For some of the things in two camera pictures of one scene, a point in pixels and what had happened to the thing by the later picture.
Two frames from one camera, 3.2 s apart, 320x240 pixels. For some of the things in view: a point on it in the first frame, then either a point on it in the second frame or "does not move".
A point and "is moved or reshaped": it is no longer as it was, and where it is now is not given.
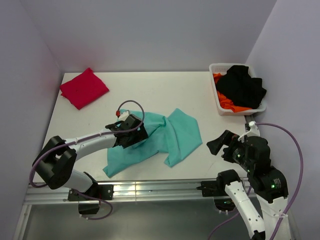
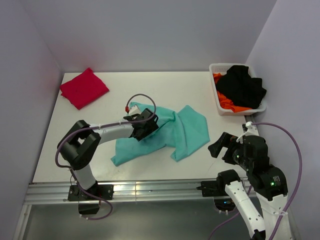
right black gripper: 228,137 does not move
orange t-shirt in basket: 225,102 does not move
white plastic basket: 217,68 does not move
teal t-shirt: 176,134 is moved or reshaped
